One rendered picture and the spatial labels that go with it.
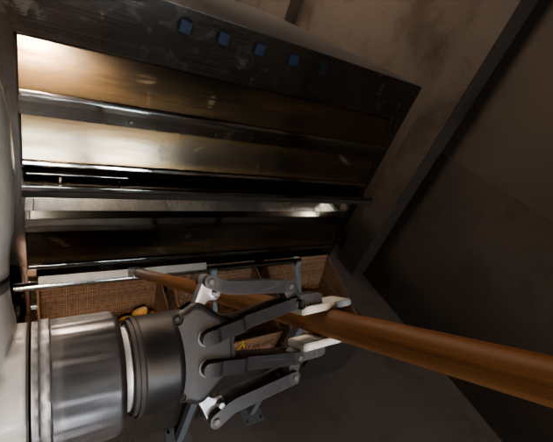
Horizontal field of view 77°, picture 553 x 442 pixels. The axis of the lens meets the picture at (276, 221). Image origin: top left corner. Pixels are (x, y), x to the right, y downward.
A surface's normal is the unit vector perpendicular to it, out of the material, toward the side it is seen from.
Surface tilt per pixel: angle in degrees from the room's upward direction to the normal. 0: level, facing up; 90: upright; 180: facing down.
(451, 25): 90
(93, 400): 49
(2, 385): 27
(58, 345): 1
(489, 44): 90
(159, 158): 70
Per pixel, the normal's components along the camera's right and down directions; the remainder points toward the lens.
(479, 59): -0.84, 0.00
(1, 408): 0.69, -0.22
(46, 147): 0.53, 0.30
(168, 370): 0.56, -0.12
